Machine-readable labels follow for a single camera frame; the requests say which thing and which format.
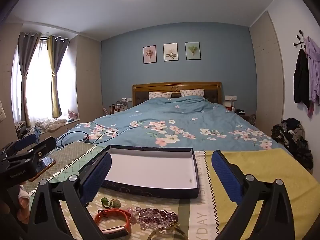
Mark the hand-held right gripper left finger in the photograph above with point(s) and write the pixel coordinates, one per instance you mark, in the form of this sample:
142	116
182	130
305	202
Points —
97	177

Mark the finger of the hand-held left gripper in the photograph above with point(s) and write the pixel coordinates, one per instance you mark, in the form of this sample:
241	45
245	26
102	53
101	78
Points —
25	141
42	145

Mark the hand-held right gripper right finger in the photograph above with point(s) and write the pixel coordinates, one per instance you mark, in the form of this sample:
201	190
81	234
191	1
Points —
225	177

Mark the orange smart band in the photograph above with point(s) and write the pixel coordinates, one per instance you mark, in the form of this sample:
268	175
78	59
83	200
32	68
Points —
112	212

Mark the dark blue cardboard box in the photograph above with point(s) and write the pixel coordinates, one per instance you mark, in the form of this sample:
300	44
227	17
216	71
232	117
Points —
150	165

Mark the gold bangle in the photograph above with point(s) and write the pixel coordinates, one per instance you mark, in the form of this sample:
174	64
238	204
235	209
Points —
153	232

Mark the person's left hand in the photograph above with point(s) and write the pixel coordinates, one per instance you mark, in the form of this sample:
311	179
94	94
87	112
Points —
25	202

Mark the blue garment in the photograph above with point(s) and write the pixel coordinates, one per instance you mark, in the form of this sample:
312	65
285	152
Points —
37	132

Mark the dark cloth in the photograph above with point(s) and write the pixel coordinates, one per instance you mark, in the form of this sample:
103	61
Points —
20	127

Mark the smartphone with gold case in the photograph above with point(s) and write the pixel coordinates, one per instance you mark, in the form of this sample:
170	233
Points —
46	163

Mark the pile of light bedding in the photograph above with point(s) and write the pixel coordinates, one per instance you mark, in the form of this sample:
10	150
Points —
52	124

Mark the window seat cabinet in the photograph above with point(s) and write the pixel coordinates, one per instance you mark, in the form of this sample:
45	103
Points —
62	128

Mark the green lattice cloth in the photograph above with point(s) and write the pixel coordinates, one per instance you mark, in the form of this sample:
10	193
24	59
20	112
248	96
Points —
72	162

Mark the yellow patterned cloth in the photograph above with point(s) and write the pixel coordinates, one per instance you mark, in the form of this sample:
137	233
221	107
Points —
262	165

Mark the small pink fan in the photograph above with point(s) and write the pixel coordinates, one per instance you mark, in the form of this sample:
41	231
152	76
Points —
71	115

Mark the white sheer curtain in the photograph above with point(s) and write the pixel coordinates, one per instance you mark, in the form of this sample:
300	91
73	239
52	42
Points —
37	80

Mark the small round fan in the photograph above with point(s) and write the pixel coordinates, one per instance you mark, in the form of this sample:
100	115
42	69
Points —
252	118

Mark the bedside cosmetics cluster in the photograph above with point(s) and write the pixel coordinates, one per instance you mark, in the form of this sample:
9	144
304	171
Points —
117	106

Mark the beige wardrobe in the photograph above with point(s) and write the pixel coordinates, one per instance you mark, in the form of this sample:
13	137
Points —
87	80
267	80

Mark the pile of dark clothes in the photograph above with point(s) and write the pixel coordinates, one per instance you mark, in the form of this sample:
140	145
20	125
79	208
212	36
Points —
292	135

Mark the bed with floral blue duvet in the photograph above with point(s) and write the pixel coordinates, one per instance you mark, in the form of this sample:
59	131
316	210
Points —
175	115

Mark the yellow and grey curtain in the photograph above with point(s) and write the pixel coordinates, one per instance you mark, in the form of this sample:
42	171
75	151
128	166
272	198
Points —
56	62

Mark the spotted white pillow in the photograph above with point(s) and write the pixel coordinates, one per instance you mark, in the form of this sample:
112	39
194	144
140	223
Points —
160	95
192	93

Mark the wooden headboard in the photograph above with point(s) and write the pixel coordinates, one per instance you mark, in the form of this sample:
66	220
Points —
175	86

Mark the black jacket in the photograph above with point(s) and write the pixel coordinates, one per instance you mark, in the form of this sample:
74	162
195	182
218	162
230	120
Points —
301	80

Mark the framed green leaf picture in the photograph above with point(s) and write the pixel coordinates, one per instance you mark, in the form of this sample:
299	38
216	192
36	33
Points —
193	50

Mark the framed pink flower picture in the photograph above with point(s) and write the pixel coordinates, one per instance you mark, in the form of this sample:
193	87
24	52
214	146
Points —
149	54

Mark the framed white flower picture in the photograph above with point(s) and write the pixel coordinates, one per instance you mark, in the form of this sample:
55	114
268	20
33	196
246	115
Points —
170	52

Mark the purple jacket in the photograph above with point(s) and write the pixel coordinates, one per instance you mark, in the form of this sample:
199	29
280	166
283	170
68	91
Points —
313	70

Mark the white wall socket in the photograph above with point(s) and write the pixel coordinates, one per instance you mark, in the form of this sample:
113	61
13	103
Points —
231	97
126	99

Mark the black wall coat hooks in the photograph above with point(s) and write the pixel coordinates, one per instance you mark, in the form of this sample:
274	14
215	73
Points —
301	40

